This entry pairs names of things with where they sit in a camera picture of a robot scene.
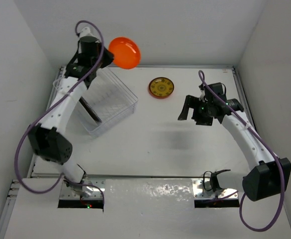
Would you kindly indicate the yellow patterned plate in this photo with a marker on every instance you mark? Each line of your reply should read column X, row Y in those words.
column 161, row 85

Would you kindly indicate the clear wire dish rack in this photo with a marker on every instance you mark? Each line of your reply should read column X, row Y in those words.
column 109, row 97

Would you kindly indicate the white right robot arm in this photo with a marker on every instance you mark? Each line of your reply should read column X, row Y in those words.
column 267, row 177

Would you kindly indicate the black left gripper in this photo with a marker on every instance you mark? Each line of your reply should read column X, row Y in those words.
column 110, row 58

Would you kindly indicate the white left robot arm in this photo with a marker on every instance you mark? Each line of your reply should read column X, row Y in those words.
column 47, row 135

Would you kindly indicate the white front cover board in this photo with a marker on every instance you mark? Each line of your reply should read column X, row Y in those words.
column 134, row 209

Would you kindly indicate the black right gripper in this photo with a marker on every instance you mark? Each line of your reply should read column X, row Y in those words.
column 193, row 101

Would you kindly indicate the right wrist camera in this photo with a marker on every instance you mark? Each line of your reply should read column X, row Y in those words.
column 218, row 88

